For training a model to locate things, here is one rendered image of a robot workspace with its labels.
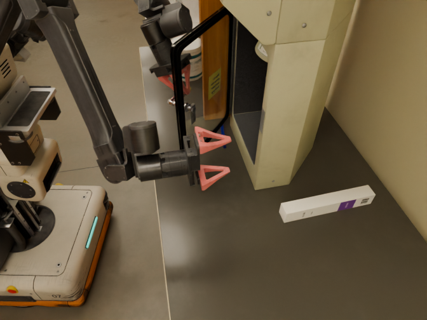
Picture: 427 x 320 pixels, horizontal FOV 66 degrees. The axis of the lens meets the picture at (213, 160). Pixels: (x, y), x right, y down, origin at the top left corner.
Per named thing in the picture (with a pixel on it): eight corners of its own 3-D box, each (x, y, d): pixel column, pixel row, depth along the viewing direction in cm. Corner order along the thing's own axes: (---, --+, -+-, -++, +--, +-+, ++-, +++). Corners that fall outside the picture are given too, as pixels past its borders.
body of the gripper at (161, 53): (164, 65, 93) (152, 40, 90) (192, 58, 87) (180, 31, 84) (151, 75, 89) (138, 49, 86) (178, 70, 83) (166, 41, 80)
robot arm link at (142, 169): (136, 177, 75) (136, 186, 69) (131, 148, 73) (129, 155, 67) (167, 173, 76) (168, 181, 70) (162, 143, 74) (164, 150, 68)
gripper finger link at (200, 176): (234, 165, 72) (191, 172, 70) (232, 186, 77) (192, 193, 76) (226, 145, 76) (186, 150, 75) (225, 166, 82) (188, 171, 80)
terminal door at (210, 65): (229, 116, 118) (234, 0, 89) (183, 171, 99) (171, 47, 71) (227, 115, 118) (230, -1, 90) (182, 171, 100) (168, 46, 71)
